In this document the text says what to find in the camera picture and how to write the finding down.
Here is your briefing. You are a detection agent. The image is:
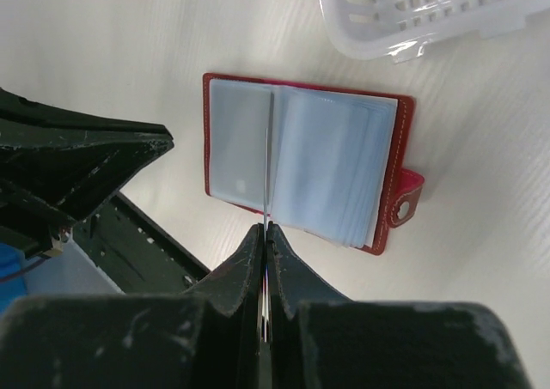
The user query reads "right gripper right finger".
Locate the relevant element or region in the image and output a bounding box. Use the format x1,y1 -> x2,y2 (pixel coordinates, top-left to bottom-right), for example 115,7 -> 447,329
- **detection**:
267,224 -> 531,388

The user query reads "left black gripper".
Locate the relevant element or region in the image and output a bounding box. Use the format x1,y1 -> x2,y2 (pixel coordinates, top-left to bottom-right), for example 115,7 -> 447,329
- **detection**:
1,89 -> 174,259

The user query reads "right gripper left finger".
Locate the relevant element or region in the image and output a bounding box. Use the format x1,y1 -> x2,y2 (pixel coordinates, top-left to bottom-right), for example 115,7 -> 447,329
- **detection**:
1,224 -> 265,388

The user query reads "red leather card holder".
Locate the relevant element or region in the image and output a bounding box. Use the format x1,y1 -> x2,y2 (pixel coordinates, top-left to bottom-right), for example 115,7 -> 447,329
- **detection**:
202,73 -> 425,255

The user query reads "black card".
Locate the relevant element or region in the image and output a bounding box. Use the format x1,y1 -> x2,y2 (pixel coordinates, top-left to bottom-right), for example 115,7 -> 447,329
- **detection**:
261,92 -> 275,343

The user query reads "white plastic tray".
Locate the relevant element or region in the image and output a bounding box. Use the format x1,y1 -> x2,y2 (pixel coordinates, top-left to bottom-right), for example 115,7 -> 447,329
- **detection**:
319,0 -> 549,62

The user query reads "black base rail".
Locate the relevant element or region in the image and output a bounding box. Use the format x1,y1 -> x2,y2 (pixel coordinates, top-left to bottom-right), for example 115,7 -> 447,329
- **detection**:
72,193 -> 210,294

